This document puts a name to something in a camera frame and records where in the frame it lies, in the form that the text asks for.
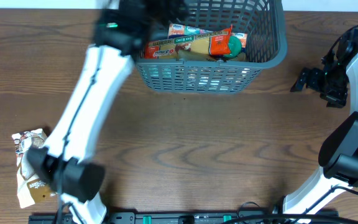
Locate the colourful tissue pack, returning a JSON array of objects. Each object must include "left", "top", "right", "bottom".
[{"left": 168, "top": 24, "right": 247, "bottom": 48}]

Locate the gold foil snack bag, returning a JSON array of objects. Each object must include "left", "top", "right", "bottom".
[{"left": 177, "top": 50, "right": 247, "bottom": 62}]

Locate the spaghetti pasta packet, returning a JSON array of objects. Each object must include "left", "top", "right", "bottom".
[{"left": 144, "top": 25, "right": 233, "bottom": 60}]

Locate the green lid jar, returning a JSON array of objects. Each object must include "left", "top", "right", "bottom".
[{"left": 224, "top": 36, "right": 242, "bottom": 58}]

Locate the white tan pouch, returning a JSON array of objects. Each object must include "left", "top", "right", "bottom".
[{"left": 12, "top": 128, "right": 56, "bottom": 208}]

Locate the teal snack packet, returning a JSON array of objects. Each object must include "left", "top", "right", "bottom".
[{"left": 148, "top": 65, "right": 173, "bottom": 85}]

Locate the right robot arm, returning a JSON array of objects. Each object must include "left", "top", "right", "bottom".
[{"left": 273, "top": 26, "right": 358, "bottom": 223}]

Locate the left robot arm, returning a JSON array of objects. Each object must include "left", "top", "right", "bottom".
[{"left": 26, "top": 0, "right": 188, "bottom": 223}]

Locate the grey plastic basket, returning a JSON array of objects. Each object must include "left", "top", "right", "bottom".
[{"left": 136, "top": 0, "right": 287, "bottom": 94}]

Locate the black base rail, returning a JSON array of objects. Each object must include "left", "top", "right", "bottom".
[{"left": 28, "top": 207, "right": 339, "bottom": 224}]

